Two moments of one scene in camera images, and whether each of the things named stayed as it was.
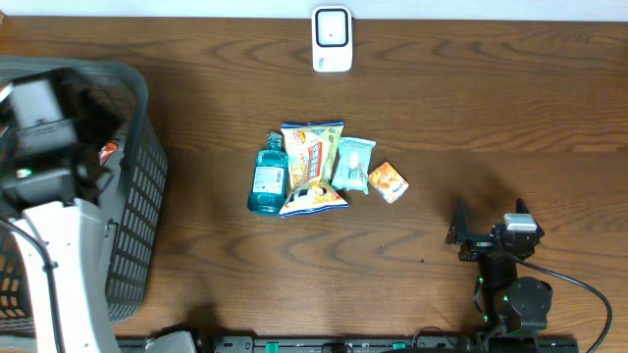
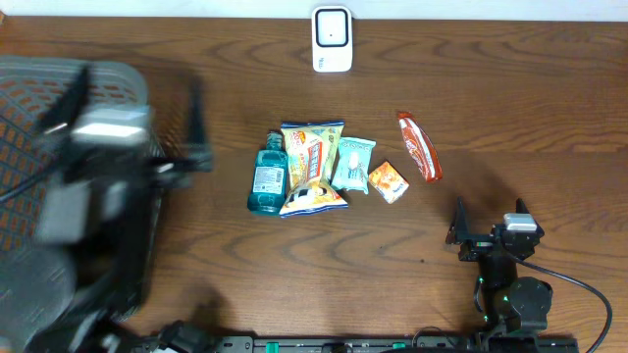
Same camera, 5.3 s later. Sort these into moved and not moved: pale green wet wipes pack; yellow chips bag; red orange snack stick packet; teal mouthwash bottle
Moved: red orange snack stick packet
Not moved: yellow chips bag; teal mouthwash bottle; pale green wet wipes pack
